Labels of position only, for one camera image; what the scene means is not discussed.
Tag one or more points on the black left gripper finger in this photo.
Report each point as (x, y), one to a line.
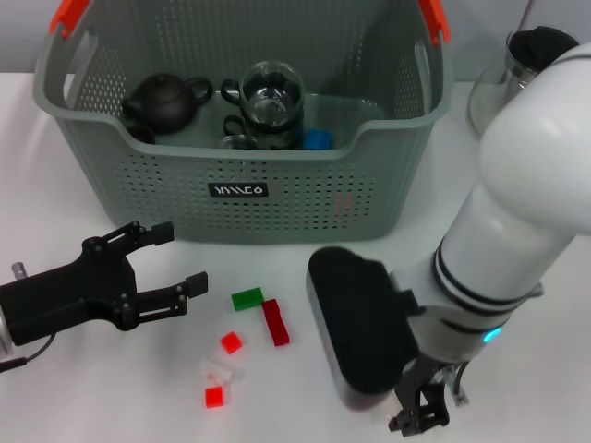
(148, 235)
(171, 297)

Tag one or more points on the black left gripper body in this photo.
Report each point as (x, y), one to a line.
(64, 300)

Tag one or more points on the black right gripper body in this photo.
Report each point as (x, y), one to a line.
(425, 397)

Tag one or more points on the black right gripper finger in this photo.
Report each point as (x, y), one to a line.
(422, 427)
(398, 421)

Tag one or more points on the small red sloped block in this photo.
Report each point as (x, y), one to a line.
(231, 343)

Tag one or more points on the green rectangular building block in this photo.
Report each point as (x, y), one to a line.
(247, 299)

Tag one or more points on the dark red long block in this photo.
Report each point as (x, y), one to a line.
(275, 323)

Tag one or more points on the glass teacup with black sleeve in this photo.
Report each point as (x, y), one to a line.
(237, 142)
(233, 124)
(270, 101)

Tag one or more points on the red rounded building block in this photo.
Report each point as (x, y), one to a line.
(341, 205)

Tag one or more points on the blue square block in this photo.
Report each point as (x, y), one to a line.
(318, 139)

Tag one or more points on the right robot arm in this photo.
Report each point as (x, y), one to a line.
(508, 207)

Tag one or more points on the grey perforated storage bin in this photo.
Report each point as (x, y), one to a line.
(161, 207)

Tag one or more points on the white long building block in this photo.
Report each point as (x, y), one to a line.
(214, 371)

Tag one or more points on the small red square block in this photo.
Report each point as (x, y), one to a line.
(213, 397)

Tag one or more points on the small black clay cup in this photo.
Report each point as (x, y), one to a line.
(142, 134)

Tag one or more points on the black clay teapot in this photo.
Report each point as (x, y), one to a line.
(161, 104)

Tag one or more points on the steel infuser insert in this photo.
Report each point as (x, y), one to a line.
(517, 76)

